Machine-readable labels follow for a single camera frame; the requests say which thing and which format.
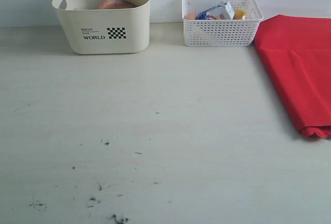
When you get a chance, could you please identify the blue white milk carton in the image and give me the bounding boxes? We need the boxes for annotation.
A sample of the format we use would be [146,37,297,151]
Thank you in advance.
[196,1,235,20]

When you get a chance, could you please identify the round wooden plate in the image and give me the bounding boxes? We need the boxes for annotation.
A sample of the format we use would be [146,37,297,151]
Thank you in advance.
[97,0,136,9]

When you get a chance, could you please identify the brown egg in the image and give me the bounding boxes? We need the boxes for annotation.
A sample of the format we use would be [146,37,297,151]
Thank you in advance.
[185,13,197,20]

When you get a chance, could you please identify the white perforated plastic basket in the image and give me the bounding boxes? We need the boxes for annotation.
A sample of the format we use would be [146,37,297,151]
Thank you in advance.
[182,0,263,47]

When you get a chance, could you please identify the red scalloped tablecloth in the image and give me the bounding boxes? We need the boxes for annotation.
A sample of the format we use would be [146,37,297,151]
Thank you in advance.
[254,14,330,139]

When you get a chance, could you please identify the yellow lemon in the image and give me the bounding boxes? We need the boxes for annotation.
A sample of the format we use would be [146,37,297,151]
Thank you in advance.
[233,9,247,20]

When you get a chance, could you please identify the cream plastic bin WORLD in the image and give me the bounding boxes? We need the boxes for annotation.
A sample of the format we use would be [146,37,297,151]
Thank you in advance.
[52,0,151,54]

